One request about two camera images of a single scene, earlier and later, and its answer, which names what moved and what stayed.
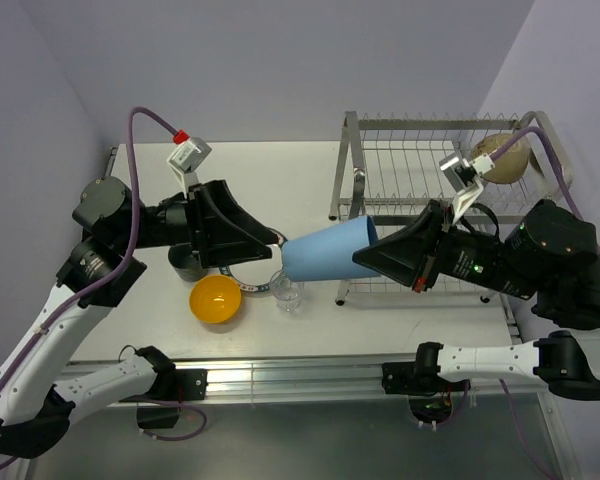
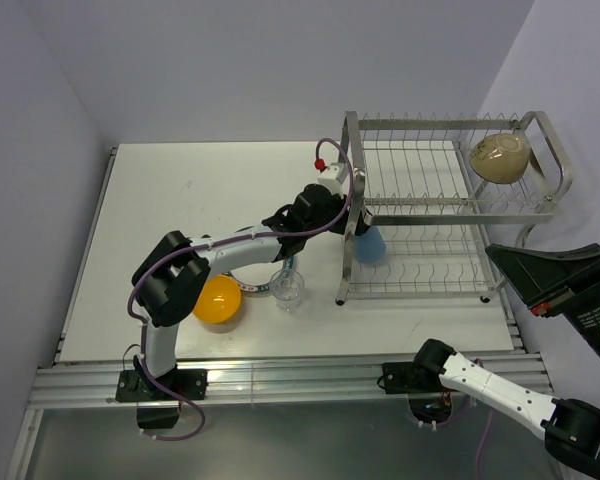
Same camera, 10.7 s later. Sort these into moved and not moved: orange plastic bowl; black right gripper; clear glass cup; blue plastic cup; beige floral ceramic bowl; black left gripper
Moved: blue plastic cup; black left gripper; black right gripper
Not moved: orange plastic bowl; beige floral ceramic bowl; clear glass cup
